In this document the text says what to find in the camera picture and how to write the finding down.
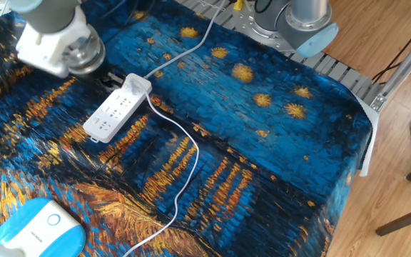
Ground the aluminium profile post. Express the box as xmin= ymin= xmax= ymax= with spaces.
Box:
xmin=369 ymin=21 xmax=411 ymax=114

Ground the white power strip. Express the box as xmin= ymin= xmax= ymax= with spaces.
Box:
xmin=83 ymin=73 xmax=153 ymax=143

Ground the white power strip cable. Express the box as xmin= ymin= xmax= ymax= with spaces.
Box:
xmin=143 ymin=0 xmax=227 ymax=79

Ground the starry night painting tablecloth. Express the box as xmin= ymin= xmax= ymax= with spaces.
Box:
xmin=0 ymin=0 xmax=373 ymax=257

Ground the black floor cable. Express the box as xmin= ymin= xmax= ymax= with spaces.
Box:
xmin=371 ymin=12 xmax=411 ymax=85

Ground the silver robot mounting plate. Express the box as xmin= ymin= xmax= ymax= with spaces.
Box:
xmin=232 ymin=0 xmax=313 ymax=54

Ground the white wrist mount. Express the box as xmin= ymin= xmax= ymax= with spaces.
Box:
xmin=15 ymin=5 xmax=92 ymax=79

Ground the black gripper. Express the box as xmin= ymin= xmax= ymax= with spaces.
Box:
xmin=96 ymin=62 xmax=124 ymax=90

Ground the white lamp power cord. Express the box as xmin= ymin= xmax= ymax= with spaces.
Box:
xmin=122 ymin=77 xmax=200 ymax=257

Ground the blue white desk lamp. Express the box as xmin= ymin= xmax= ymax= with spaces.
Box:
xmin=0 ymin=197 xmax=86 ymax=257

